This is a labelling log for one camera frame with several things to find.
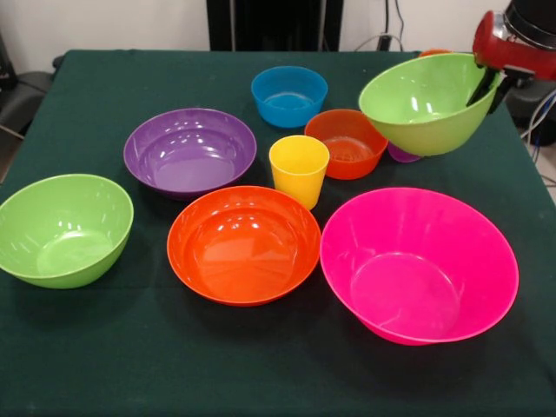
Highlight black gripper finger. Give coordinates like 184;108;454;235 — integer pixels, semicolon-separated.
486;64;535;115
467;69;500;108

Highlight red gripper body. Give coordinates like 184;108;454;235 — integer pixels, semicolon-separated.
472;10;556;82

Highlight green plastic bowl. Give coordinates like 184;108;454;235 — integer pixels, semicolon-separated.
358;52;505;157
0;173;135;290

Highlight purple plastic cup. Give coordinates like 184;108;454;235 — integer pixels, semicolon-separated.
387;142;422;164

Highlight pink plastic bowl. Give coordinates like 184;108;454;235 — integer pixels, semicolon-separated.
320;187;520;347

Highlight large orange plastic bowl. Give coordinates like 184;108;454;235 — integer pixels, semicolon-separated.
167;185;323;308

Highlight small orange plastic bowl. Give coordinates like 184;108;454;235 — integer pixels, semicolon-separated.
304;109;389;181

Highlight blue plastic bowl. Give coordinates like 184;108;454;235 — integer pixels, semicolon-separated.
250;65;328;129

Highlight yellow plastic cup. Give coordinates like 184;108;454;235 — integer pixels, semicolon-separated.
268;135;330;210

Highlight purple plastic bowl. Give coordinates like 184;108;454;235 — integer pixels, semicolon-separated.
122;108;258;202

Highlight dark green tablecloth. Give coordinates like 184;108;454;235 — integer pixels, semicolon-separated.
0;49;556;417

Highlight black chair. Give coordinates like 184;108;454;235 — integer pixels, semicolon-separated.
0;32;56;140

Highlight blue and white cables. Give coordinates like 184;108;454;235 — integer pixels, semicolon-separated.
520;89;556;151

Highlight thin black cable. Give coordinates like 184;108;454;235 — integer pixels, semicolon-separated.
393;0;407;35

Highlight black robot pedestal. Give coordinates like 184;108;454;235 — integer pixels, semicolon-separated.
206;0;344;52

